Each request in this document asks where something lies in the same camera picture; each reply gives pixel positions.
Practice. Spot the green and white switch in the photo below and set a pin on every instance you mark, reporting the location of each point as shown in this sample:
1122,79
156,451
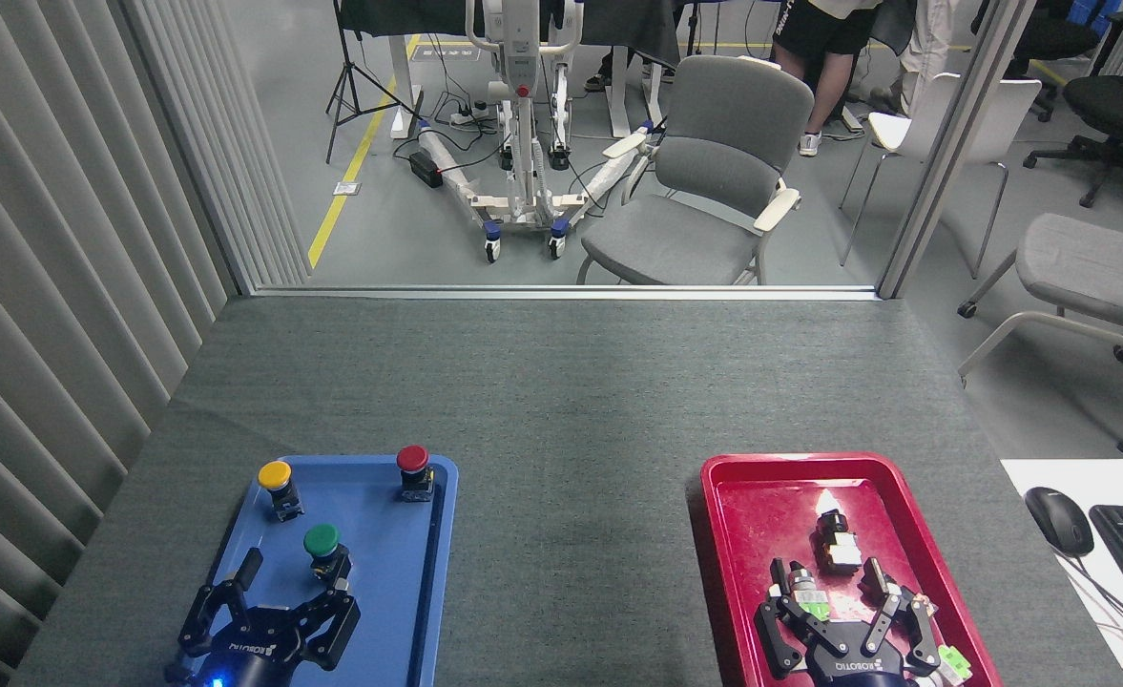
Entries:
954,660

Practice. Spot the black tripod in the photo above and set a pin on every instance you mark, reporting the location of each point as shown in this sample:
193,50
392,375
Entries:
349,76

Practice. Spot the white plastic chair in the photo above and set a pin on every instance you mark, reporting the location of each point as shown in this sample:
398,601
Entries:
1000,110

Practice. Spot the black and white switch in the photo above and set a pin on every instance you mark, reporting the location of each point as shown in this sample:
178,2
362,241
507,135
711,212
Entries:
841,549

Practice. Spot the yellow push button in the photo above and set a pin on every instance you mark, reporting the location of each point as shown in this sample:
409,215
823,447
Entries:
276,475

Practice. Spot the silver table rail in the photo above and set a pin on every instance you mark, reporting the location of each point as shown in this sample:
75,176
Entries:
561,292

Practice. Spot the black computer mouse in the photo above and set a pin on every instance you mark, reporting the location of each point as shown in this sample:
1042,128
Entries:
1059,520

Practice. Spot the green push button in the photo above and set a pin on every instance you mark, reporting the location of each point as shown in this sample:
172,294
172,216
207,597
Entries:
321,540

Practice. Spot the black office chair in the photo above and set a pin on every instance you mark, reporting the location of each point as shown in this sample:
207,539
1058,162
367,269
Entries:
1119,100
1048,38

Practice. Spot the red push button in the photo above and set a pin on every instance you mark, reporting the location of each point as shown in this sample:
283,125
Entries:
413,459

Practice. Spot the grey armchair on castors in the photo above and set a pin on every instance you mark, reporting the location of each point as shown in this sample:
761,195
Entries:
1086,262

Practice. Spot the person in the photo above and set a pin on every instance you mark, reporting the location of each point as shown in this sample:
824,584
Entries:
933,38
823,38

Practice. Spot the green switch with silver knob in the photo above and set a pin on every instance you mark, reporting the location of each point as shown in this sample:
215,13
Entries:
814,604

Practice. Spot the white stand on wheels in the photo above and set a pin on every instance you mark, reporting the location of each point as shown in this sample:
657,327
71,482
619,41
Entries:
521,143

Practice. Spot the silver post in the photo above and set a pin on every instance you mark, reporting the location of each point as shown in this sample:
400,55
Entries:
952,143

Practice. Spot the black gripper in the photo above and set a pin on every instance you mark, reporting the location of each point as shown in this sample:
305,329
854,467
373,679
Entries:
857,668
251,654

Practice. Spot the floor socket plate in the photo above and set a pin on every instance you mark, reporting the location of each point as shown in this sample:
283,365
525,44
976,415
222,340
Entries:
346,188

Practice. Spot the grey armchair with cream armrests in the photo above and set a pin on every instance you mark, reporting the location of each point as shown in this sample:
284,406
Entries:
714,162

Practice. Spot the blue plastic tray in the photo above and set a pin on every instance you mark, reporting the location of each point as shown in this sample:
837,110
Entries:
380,572

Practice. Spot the red plastic tray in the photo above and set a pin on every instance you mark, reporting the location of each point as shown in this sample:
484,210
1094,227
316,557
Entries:
761,515

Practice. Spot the black power adapter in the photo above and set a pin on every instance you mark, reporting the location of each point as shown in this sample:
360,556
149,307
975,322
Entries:
425,169

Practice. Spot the white power strip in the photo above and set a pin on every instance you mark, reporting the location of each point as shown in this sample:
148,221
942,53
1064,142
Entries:
468,116

